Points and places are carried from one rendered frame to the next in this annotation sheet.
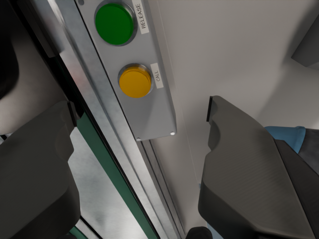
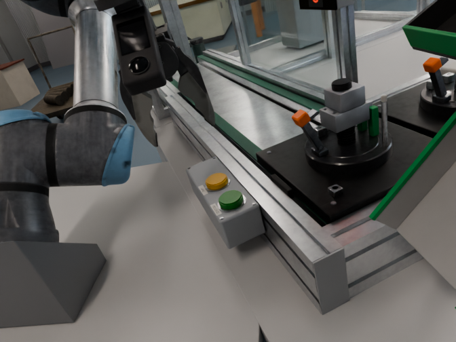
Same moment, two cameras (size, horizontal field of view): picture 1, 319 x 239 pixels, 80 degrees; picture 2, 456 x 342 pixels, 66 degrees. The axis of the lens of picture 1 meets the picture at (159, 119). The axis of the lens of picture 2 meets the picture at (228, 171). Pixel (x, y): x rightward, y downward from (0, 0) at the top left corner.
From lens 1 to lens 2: 0.45 m
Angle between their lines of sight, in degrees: 24
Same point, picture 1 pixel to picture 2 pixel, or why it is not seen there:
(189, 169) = (177, 168)
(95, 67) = (245, 181)
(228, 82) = (155, 232)
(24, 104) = (295, 147)
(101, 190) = (252, 123)
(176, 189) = (187, 150)
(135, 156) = (216, 148)
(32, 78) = (286, 161)
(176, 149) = not seen: hidden behind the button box
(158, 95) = (201, 182)
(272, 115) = (110, 224)
